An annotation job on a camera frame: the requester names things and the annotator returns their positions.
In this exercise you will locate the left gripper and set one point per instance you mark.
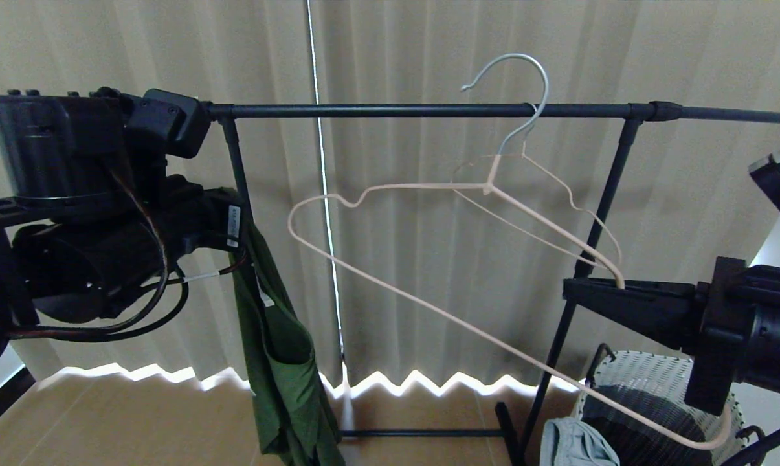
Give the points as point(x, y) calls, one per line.
point(105, 259)

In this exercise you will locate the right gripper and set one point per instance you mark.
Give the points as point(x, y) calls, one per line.
point(771, 336)

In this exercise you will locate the green printed shirt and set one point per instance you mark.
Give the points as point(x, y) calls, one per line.
point(279, 362)

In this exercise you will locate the pale grey shorts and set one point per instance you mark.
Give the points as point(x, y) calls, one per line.
point(574, 446)

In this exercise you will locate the pink clothes hanger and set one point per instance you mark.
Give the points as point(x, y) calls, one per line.
point(489, 188)
point(523, 154)

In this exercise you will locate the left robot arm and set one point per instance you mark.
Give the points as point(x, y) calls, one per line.
point(53, 149)

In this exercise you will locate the white laundry basket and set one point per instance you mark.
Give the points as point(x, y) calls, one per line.
point(648, 375)

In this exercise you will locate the black clothes rack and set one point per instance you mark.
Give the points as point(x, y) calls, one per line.
point(428, 110)

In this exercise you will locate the beige curtain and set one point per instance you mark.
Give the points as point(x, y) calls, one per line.
point(428, 52)

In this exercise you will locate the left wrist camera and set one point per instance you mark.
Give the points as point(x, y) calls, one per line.
point(169, 120)

